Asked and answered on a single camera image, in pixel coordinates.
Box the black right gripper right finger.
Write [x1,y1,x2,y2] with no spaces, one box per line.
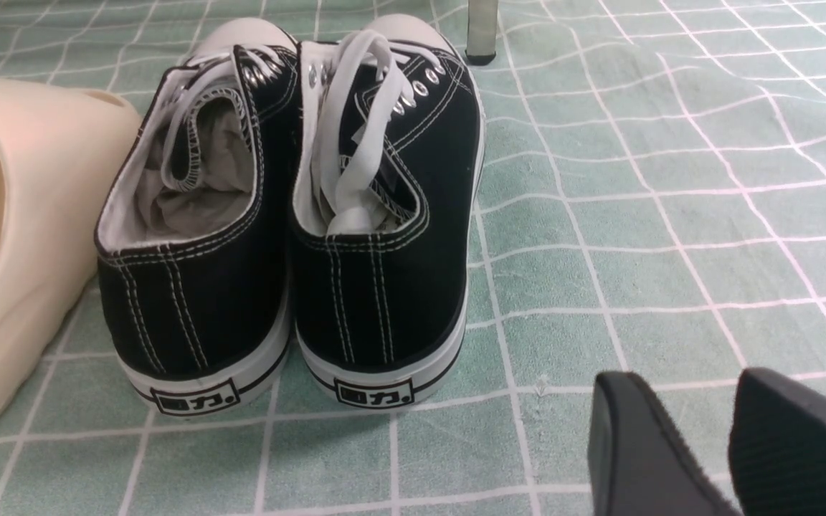
[728,367,826,515]

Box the black canvas sneaker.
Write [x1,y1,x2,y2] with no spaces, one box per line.
[94,19,301,418]
[288,14,485,411]

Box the right black canvas sneaker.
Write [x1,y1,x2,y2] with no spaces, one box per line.
[288,14,485,411]

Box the green checkered cloth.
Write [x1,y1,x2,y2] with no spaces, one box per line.
[0,1,826,515]

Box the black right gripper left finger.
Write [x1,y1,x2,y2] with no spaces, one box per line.
[588,371,740,515]

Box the left black canvas sneaker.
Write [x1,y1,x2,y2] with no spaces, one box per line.
[94,19,301,418]

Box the metal shoe rack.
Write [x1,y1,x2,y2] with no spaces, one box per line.
[465,0,499,66]

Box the right cream slipper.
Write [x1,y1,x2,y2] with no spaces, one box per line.
[0,78,141,415]

